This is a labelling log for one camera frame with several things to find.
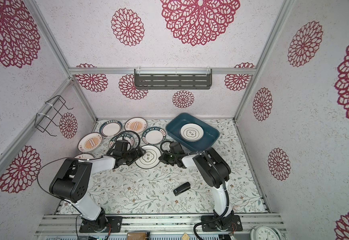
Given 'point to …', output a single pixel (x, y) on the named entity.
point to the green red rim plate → (110, 128)
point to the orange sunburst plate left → (89, 141)
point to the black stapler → (182, 188)
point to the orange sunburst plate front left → (84, 156)
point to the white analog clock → (265, 233)
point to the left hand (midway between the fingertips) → (141, 156)
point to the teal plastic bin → (210, 135)
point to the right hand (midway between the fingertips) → (157, 156)
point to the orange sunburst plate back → (136, 123)
